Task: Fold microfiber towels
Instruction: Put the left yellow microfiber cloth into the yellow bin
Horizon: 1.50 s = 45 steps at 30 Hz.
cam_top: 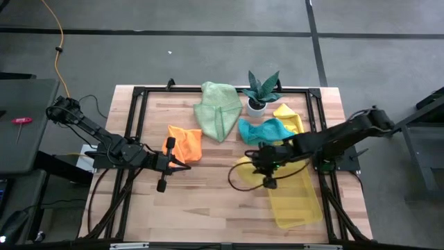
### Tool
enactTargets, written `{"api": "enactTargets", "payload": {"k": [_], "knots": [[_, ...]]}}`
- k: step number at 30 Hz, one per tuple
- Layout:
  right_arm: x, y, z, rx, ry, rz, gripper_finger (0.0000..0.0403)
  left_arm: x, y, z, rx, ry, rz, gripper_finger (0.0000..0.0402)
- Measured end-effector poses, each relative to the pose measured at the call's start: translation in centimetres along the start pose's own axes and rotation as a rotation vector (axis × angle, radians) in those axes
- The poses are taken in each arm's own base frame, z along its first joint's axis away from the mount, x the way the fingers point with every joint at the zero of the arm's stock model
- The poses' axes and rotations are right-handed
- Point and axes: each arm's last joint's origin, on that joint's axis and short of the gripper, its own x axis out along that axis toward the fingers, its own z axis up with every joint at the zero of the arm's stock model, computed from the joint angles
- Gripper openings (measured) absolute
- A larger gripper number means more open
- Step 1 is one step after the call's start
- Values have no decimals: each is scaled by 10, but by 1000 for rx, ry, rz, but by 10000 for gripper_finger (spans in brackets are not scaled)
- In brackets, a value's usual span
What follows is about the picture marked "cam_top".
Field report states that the teal microfiber towel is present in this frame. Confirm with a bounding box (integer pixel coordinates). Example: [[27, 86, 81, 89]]
[[237, 117, 296, 147]]

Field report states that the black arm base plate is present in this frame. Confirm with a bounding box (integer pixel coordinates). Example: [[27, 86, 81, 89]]
[[311, 144, 361, 174], [85, 142, 143, 171]]

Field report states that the yellow extension cord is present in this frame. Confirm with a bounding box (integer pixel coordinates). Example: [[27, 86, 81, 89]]
[[40, 0, 72, 100]]

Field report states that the grey side table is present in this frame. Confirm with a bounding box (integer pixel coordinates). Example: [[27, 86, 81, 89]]
[[0, 78, 60, 175]]

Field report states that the yellow translucent plastic bin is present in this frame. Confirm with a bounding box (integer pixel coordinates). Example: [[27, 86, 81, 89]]
[[266, 159, 324, 230]]

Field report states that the red-handled hex key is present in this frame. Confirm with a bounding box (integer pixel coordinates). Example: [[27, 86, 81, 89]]
[[10, 117, 34, 145]]

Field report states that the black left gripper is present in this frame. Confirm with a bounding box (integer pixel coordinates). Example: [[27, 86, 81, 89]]
[[152, 137, 192, 194]]

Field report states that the black aluminium frame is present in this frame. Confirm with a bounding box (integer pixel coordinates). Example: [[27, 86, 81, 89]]
[[78, 78, 374, 249]]

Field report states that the orange microfiber towel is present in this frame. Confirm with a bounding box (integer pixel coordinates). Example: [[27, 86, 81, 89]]
[[162, 124, 203, 167]]

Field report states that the yellow microfiber towel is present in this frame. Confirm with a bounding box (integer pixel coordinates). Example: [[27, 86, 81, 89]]
[[273, 103, 305, 145], [235, 156, 271, 187]]

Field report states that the white box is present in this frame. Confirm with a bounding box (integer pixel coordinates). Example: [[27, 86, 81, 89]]
[[76, 144, 96, 174]]

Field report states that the light green microfiber towel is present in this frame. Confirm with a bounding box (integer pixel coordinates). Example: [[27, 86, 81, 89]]
[[193, 81, 244, 143]]

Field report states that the silver bracket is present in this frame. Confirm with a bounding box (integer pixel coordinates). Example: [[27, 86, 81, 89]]
[[304, 244, 343, 250], [110, 242, 150, 250]]

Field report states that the green snake plant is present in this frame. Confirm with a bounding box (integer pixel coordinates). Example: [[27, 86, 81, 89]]
[[241, 70, 284, 105]]

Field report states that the grey metal stand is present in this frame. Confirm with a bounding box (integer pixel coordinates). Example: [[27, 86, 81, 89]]
[[381, 86, 444, 204]]

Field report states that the white plant pot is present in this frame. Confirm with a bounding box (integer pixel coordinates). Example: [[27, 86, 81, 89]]
[[246, 98, 268, 118]]

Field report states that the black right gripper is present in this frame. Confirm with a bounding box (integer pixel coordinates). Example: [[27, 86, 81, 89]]
[[244, 140, 296, 190]]

